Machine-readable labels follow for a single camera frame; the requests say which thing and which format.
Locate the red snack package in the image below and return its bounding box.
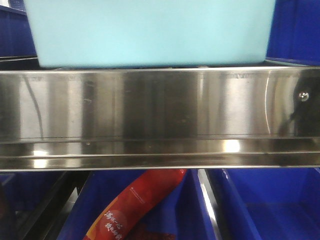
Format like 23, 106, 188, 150
83, 169, 187, 240

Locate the dark blue bin lower middle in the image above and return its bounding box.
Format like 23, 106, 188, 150
58, 169, 216, 240

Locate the dark blue bin lower left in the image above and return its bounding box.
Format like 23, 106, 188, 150
0, 171, 69, 240

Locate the dark blue bin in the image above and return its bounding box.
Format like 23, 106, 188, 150
0, 171, 69, 240
266, 0, 320, 66
0, 5, 37, 57
58, 169, 216, 240
207, 168, 320, 240

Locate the silver screw on rail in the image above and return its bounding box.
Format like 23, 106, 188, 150
298, 91, 310, 102

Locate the dark blue bin upper right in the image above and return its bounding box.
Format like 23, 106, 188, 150
266, 0, 320, 66

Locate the dark blue bin lower right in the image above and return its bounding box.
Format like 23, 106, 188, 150
207, 168, 320, 240

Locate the dark blue bin upper left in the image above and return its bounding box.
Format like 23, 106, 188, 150
0, 5, 37, 57

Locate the light blue plastic bin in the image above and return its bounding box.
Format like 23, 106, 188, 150
24, 0, 276, 68

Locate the stainless steel shelf rail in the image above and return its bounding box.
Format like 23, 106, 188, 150
0, 66, 320, 171

